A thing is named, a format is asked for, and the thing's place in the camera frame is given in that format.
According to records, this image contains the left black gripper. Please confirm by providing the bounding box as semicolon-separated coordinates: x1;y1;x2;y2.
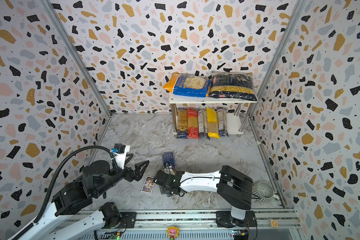
96;152;151;197

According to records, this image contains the yellow blue spaghetti packet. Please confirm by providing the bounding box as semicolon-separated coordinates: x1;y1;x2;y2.
177;109;188;139

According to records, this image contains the red spaghetti packet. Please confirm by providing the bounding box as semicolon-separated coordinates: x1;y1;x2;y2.
187;108;199;139

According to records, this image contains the clear yellow spaghetti packet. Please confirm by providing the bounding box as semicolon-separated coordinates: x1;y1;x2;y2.
207;108;220;139

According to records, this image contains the blue clear labelled spaghetti packet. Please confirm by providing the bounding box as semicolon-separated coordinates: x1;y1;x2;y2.
217;108;229;137

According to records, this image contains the blue orange orecchiette pasta bag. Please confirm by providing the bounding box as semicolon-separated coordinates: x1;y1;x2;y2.
163;73;212;98

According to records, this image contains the dark blue penne pasta bag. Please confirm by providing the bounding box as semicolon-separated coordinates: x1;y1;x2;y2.
208;72;258;102

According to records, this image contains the dark blue spaghetti packet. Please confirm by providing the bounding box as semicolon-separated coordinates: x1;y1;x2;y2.
162;152;176;174

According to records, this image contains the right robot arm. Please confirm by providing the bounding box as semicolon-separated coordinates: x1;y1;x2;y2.
154;166;257;229

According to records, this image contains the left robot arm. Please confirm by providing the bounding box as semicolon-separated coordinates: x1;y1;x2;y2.
11;160;150;240

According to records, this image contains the white two-tier shelf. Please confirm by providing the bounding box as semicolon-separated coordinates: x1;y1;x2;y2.
169;93;257;135

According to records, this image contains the small purple card box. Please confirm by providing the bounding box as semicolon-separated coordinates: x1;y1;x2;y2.
141;176;155;194

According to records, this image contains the small pink yellow figurine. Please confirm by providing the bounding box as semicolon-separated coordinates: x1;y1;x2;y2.
167;227;180;240

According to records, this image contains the grey ribbed cup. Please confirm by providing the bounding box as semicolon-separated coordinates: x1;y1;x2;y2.
252;182;280;203

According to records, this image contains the small orange tag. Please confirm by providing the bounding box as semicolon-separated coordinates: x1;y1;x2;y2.
271;220;279;228

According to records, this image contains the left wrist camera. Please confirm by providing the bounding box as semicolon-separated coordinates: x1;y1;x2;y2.
111;144;130;170

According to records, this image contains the black corrugated cable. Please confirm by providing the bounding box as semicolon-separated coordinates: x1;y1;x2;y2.
11;145;118;240

